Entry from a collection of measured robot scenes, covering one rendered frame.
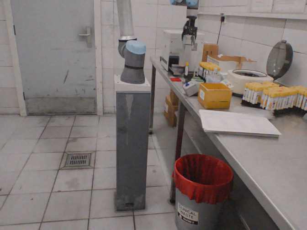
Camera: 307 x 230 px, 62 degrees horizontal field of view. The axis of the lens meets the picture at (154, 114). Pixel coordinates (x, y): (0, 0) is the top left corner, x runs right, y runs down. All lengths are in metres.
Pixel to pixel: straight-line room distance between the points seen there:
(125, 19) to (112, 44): 1.70
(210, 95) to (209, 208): 0.69
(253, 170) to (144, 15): 2.70
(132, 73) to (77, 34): 1.80
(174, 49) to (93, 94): 1.63
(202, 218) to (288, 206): 0.96
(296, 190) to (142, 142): 1.03
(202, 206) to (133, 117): 0.66
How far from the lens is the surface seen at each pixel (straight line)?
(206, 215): 1.66
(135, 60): 1.50
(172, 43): 2.03
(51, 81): 3.41
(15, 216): 2.06
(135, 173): 1.76
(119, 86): 1.50
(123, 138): 1.61
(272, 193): 0.79
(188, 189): 1.53
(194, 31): 1.79
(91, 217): 1.91
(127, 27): 1.62
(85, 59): 3.29
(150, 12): 3.32
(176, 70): 1.90
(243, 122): 1.18
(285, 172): 0.91
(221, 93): 1.31
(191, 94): 1.45
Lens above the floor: 1.31
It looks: 22 degrees down
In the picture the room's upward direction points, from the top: 3 degrees clockwise
